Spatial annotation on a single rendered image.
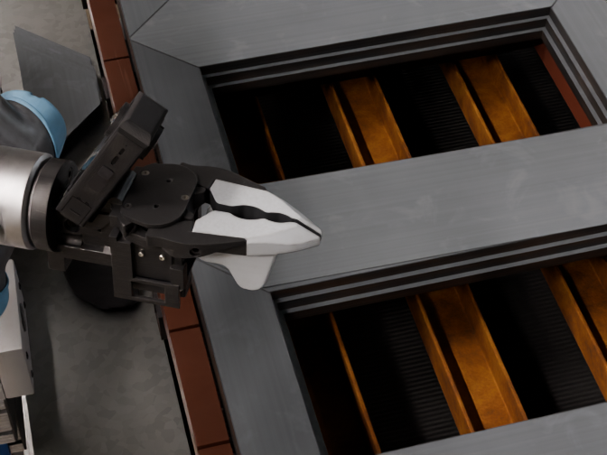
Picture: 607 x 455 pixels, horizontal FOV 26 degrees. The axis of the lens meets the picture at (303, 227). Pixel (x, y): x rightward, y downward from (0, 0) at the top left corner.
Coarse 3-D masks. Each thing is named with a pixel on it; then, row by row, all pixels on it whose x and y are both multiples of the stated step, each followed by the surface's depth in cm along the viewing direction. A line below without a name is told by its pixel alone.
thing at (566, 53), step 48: (336, 48) 201; (384, 48) 202; (432, 48) 204; (480, 48) 206; (576, 96) 199; (528, 240) 174; (576, 240) 176; (192, 288) 173; (288, 288) 168; (336, 288) 170; (384, 288) 172; (432, 288) 174; (288, 336) 167
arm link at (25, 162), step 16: (0, 160) 98; (16, 160) 98; (32, 160) 98; (48, 160) 100; (0, 176) 97; (16, 176) 97; (32, 176) 97; (0, 192) 97; (16, 192) 97; (32, 192) 97; (0, 208) 97; (16, 208) 97; (0, 224) 98; (16, 224) 97; (0, 240) 99; (16, 240) 98
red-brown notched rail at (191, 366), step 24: (96, 0) 213; (96, 24) 209; (120, 24) 209; (120, 48) 205; (120, 72) 201; (120, 96) 198; (168, 312) 170; (192, 312) 170; (168, 336) 172; (192, 336) 168; (192, 360) 165; (192, 384) 163; (192, 408) 161; (216, 408) 161; (192, 432) 160; (216, 432) 158
